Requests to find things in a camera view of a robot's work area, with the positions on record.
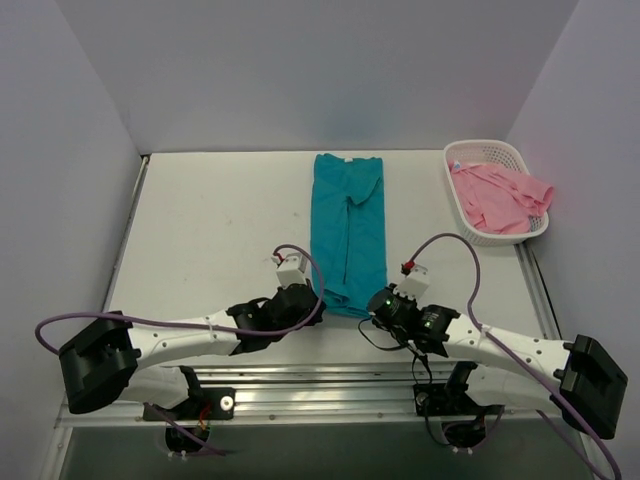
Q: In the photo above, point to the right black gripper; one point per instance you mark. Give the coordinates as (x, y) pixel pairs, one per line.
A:
(378, 304)

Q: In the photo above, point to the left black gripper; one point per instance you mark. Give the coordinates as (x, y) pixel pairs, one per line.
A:
(310, 304)

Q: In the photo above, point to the teal t-shirt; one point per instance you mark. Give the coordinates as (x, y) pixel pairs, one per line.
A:
(348, 231)

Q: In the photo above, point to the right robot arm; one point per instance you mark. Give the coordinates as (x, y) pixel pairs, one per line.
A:
(578, 380)

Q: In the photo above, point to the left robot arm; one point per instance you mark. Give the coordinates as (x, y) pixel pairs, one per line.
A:
(115, 358)

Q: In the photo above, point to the pink t-shirt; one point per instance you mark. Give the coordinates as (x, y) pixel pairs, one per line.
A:
(498, 200)

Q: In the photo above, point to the white perforated plastic basket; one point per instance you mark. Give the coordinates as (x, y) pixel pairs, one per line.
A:
(487, 151)

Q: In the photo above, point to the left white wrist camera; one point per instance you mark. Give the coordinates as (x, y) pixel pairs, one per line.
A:
(290, 269)

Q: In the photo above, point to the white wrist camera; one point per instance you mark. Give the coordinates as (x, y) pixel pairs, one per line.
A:
(414, 284)
(290, 269)

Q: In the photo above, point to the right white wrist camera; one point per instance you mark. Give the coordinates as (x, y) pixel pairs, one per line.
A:
(414, 284)

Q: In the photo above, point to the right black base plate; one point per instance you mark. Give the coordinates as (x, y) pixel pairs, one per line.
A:
(440, 400)

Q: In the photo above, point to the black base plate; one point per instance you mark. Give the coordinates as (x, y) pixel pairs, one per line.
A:
(220, 402)
(440, 400)

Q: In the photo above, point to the aluminium rail frame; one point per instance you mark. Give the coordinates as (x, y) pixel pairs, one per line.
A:
(200, 240)

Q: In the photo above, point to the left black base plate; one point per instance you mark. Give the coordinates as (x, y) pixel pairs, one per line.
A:
(220, 402)

